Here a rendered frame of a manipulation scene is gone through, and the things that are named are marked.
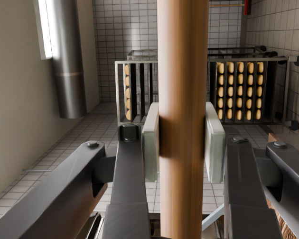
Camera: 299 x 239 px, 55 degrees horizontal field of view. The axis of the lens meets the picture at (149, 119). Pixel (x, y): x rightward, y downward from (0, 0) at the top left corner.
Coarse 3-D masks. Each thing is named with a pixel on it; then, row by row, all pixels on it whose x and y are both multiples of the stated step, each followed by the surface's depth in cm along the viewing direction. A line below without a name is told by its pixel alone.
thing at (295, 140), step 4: (272, 136) 184; (276, 136) 183; (280, 136) 185; (284, 136) 185; (288, 136) 184; (292, 136) 184; (296, 136) 184; (268, 140) 191; (272, 140) 183; (276, 140) 176; (280, 140) 176; (284, 140) 177; (288, 140) 177; (292, 140) 177; (296, 140) 177; (292, 144) 171; (296, 144) 171
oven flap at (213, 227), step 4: (216, 220) 184; (212, 224) 184; (216, 224) 179; (208, 228) 182; (212, 228) 180; (216, 228) 176; (204, 232) 180; (208, 232) 178; (212, 232) 177; (216, 232) 172; (204, 236) 176; (208, 236) 175; (212, 236) 174; (216, 236) 172; (220, 236) 170
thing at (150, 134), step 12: (156, 108) 20; (156, 120) 18; (144, 132) 15; (156, 132) 16; (144, 144) 15; (156, 144) 16; (144, 156) 16; (156, 156) 16; (144, 168) 16; (156, 168) 16
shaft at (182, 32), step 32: (160, 0) 16; (192, 0) 15; (160, 32) 17; (192, 32) 16; (160, 64) 17; (192, 64) 16; (160, 96) 18; (192, 96) 17; (160, 128) 18; (192, 128) 18; (160, 160) 19; (192, 160) 18; (160, 192) 20; (192, 192) 19; (192, 224) 20
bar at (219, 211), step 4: (220, 208) 117; (216, 212) 117; (220, 212) 117; (208, 216) 120; (212, 216) 118; (216, 216) 118; (204, 220) 120; (208, 220) 118; (212, 220) 118; (204, 224) 119; (208, 224) 119; (204, 228) 120
